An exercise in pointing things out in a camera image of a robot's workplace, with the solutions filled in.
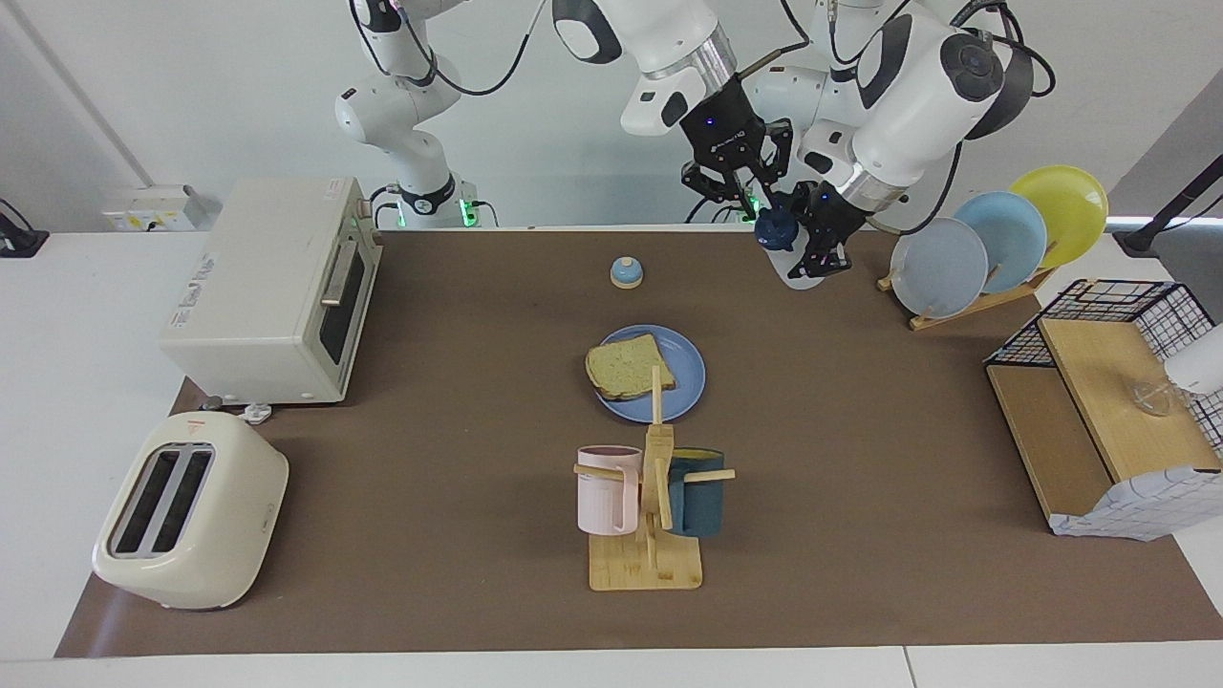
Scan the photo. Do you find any brown table mat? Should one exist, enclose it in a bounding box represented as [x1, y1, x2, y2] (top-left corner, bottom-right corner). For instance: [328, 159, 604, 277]
[54, 227, 1223, 658]

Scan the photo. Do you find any wooden mug tree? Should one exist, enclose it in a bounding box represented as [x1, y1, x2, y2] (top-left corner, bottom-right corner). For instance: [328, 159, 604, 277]
[573, 365, 737, 591]

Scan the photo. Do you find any toasted bread slice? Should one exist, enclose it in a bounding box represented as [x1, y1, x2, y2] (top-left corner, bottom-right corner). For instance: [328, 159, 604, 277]
[585, 333, 676, 400]

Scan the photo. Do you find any white toaster oven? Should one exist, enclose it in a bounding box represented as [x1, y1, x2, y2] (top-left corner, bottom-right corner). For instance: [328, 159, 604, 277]
[159, 176, 383, 406]

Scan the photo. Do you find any translucent squeeze bottle blue cap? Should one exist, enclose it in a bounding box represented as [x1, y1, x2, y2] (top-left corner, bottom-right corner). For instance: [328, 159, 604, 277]
[753, 196, 832, 290]

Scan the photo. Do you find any white wall socket box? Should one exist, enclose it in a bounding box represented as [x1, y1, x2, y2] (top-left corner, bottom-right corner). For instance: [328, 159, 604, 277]
[103, 184, 206, 233]

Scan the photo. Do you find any grey round plate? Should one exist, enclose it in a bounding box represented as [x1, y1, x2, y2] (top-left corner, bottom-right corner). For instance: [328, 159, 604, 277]
[890, 217, 989, 319]

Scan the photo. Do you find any clear glass cup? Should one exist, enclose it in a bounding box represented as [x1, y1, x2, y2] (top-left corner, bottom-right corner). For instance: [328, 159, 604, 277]
[1132, 376, 1191, 419]

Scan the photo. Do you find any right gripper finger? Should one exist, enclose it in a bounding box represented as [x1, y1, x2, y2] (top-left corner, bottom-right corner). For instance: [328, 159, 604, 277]
[680, 162, 744, 225]
[753, 117, 796, 219]

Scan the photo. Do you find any wooden plate rack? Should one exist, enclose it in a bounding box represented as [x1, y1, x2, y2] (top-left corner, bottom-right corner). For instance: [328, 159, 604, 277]
[877, 266, 1057, 332]

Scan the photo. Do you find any pink mug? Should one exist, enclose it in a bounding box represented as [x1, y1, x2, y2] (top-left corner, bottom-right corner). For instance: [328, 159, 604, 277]
[576, 445, 643, 536]

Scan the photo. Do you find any cream toaster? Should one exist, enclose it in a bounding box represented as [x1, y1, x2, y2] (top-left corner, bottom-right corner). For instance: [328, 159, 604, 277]
[92, 411, 290, 611]

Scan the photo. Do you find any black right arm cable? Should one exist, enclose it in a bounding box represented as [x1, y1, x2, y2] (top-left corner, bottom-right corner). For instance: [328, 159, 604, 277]
[349, 0, 536, 98]

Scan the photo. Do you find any wooden two-tier shelf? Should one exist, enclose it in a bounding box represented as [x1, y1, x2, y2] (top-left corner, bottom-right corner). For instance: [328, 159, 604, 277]
[984, 315, 1223, 522]

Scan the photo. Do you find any white grid patterned liner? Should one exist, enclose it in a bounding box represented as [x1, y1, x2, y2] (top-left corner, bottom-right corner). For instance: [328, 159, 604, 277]
[1048, 466, 1223, 543]

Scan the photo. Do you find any white cylindrical object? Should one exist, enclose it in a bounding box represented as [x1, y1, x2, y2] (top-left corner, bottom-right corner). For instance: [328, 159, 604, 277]
[1164, 323, 1223, 395]

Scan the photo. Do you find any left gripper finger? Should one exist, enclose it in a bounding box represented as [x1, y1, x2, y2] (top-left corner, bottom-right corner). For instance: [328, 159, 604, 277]
[791, 229, 851, 280]

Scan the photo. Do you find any black desk clamp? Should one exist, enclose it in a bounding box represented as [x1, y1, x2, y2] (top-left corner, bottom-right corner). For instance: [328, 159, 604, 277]
[0, 199, 49, 259]

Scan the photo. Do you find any light blue round plate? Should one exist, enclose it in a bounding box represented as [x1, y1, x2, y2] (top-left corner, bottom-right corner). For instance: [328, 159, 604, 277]
[954, 191, 1048, 295]

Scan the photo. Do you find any black wire basket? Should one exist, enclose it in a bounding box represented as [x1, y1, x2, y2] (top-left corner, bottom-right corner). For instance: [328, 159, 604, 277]
[984, 279, 1223, 460]

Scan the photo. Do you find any dark teal mug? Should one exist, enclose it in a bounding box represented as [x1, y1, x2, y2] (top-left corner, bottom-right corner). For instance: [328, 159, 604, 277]
[666, 447, 727, 538]

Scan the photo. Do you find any yellow round plate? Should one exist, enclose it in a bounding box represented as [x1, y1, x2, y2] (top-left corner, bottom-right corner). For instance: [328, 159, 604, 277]
[1008, 164, 1109, 270]

